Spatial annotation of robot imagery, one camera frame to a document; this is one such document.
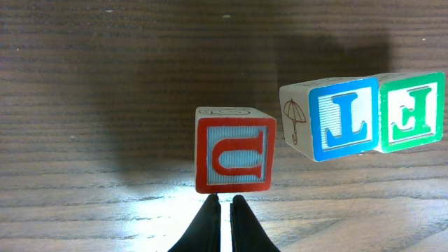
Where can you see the red letter U wooden block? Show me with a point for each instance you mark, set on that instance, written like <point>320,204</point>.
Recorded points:
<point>234,149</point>

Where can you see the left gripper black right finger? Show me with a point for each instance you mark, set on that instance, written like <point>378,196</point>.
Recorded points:
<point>247,233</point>

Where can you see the blue letter L wooden block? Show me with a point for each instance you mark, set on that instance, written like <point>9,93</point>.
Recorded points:
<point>331,118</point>

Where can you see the green letter F wooden block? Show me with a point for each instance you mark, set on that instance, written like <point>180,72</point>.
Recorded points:
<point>411,109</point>

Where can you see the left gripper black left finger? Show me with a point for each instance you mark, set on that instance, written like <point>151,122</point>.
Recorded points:
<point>204,232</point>

